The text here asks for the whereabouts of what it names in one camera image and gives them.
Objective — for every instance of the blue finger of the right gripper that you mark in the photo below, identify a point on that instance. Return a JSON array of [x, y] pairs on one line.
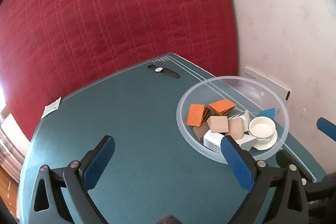
[[327, 128]]

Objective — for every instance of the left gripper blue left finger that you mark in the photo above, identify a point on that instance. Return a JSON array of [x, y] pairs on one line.
[[78, 177]]

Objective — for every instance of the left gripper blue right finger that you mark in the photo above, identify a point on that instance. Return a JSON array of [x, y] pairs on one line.
[[289, 203]]

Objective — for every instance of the white small carton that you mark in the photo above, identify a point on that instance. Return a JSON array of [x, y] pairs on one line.
[[212, 141]]

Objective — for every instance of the white ceramic cup holder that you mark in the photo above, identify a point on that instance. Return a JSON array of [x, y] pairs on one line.
[[264, 130]]

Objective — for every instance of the light wooden cube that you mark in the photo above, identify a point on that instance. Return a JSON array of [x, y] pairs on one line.
[[218, 124]]

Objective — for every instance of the orange wedge block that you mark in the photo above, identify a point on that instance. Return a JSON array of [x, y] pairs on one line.
[[222, 107], [197, 115]]

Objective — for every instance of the clear plastic bowl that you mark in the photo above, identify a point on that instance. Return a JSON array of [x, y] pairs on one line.
[[250, 109]]

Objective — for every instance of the blue card in bowl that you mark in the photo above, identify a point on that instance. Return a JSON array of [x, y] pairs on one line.
[[269, 113]]

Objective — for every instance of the green cutting mat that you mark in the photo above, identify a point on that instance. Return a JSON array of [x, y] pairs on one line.
[[158, 167]]

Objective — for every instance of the white paper label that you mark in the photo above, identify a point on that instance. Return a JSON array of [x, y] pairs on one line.
[[51, 107]]

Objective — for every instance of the black wristwatch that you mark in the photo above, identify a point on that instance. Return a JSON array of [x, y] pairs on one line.
[[163, 70]]

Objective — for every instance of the red quilted bedspread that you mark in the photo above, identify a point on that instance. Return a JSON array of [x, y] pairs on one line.
[[51, 48]]

